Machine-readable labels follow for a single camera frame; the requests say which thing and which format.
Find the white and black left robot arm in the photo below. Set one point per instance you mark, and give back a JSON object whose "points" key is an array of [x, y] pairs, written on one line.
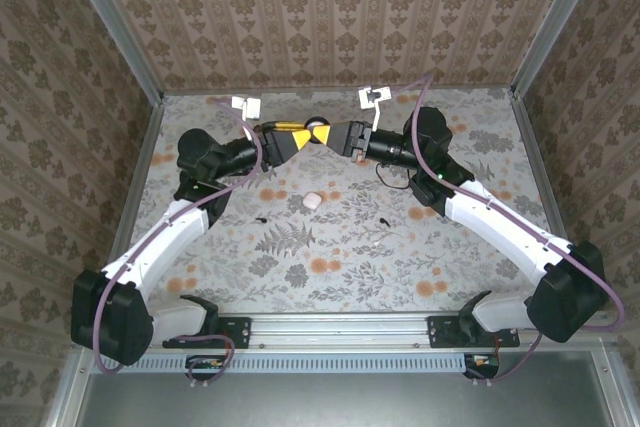
{"points": [[175, 247]]}

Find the grey metal panel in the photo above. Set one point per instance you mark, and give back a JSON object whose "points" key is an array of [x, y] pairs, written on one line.
{"points": [[340, 402]]}

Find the small black connector box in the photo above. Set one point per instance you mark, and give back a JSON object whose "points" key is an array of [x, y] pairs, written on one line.
{"points": [[205, 363], [482, 362]]}

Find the aluminium table back rail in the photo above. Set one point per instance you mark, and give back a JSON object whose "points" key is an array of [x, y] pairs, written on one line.
{"points": [[310, 91]]}

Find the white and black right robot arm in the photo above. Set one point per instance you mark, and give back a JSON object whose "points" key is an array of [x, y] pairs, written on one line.
{"points": [[505, 237]]}

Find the white earbud charging case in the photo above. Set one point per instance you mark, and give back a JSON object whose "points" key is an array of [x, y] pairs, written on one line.
{"points": [[312, 201]]}

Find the aluminium frame post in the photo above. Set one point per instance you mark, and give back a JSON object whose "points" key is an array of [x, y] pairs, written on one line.
{"points": [[115, 22], [555, 22]]}

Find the aluminium base extrusion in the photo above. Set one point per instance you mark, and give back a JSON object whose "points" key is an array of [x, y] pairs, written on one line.
{"points": [[340, 329]]}

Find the aluminium table side rail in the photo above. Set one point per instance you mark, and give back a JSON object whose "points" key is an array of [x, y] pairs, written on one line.
{"points": [[144, 157], [536, 157]]}

